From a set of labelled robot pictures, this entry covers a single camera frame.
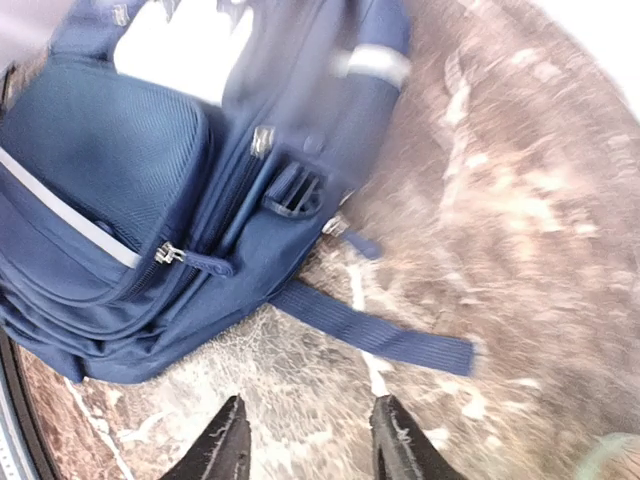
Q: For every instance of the navy blue student backpack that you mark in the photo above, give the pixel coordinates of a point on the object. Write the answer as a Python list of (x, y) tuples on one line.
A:
[(137, 222)]

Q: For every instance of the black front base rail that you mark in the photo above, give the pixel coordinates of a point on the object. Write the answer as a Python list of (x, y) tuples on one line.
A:
[(24, 450)]

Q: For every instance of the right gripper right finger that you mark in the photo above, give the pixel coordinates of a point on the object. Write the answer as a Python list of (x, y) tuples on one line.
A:
[(400, 448)]

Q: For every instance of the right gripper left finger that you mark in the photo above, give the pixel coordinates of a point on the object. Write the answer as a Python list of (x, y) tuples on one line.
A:
[(223, 449)]

